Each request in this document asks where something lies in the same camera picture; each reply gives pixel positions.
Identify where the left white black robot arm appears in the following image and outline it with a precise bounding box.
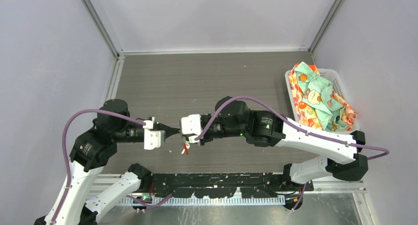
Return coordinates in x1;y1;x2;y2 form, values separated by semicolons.
35;99;179;225

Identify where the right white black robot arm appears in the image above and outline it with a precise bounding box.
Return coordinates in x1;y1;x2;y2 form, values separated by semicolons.
195;96;369;191

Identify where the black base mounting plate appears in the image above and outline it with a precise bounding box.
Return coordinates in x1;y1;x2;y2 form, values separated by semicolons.
136;172;303;198

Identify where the colourful patterned cloth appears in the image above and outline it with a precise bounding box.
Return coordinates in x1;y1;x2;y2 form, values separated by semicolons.
287;62;357;132

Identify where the white plastic basket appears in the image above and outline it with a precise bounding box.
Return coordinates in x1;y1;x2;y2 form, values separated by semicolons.
284;68;360;137

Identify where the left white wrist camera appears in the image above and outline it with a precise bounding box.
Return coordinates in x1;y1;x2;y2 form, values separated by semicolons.
143;129;166;150

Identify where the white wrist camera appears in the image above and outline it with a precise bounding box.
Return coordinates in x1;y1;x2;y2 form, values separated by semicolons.
180;114;202;144
143;129;166;150

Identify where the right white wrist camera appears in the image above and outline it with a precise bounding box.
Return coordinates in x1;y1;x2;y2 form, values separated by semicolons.
180;114;202;144

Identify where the aluminium frame rail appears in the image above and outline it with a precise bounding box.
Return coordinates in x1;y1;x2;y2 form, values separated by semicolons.
69;171;367;206

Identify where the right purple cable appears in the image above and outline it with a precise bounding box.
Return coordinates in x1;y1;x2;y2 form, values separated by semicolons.
196;95;390;212

